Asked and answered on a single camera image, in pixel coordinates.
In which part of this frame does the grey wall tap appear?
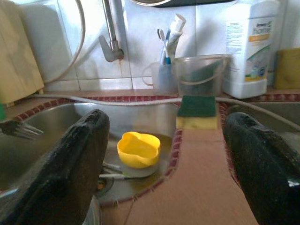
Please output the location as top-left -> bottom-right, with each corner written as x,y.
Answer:
98,0 -> 124,63

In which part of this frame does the clear plastic jug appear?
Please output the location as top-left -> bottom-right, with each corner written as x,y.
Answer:
173,54 -> 232,98

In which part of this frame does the grey hose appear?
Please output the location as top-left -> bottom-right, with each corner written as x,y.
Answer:
30,93 -> 300,132

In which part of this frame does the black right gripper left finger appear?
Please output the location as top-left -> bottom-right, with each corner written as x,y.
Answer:
0,109 -> 110,225

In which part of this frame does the yellow green sponge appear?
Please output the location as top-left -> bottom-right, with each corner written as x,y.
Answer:
175,95 -> 218,130

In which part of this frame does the translucent plastic cup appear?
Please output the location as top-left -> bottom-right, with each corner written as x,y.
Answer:
142,61 -> 178,94

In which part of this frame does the sink drain strainer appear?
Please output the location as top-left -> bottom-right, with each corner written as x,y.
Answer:
97,179 -> 114,199

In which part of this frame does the metal fork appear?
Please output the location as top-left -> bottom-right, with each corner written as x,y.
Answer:
0,119 -> 45,141

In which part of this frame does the yellow plastic bowl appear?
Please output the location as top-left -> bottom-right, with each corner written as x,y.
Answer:
116,131 -> 161,169

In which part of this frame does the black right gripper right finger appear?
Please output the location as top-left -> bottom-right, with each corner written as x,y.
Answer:
224,112 -> 300,225

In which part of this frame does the white wall hose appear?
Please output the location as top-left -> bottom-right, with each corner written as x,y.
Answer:
43,0 -> 86,84

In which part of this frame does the wooden cutting board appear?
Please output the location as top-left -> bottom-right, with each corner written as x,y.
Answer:
0,0 -> 45,105

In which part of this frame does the white round dish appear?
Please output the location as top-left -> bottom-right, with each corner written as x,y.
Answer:
120,161 -> 160,178

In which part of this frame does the white toothpaste tube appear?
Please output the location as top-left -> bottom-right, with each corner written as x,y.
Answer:
167,13 -> 187,62

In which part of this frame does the blue white toothbrush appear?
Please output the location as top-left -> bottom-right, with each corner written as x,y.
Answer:
156,28 -> 170,66

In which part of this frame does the dark green scouring pad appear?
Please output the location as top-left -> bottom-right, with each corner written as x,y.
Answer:
185,60 -> 223,83

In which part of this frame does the white detergent bottle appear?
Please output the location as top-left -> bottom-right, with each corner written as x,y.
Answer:
222,0 -> 281,99

